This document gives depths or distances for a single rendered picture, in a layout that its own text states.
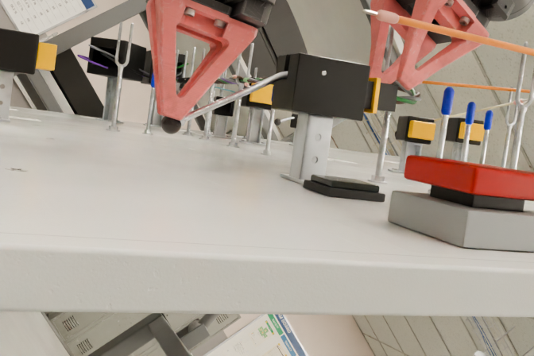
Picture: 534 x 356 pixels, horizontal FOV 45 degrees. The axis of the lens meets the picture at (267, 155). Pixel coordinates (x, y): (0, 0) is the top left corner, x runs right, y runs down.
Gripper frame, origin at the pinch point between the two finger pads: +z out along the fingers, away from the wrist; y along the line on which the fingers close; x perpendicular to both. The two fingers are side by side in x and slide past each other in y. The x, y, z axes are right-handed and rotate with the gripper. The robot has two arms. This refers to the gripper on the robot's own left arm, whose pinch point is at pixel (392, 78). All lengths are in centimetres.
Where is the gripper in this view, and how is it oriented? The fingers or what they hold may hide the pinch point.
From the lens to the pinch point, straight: 51.5
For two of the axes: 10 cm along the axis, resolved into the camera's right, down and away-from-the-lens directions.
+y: -5.0, -0.3, 8.7
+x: -7.0, -5.8, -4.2
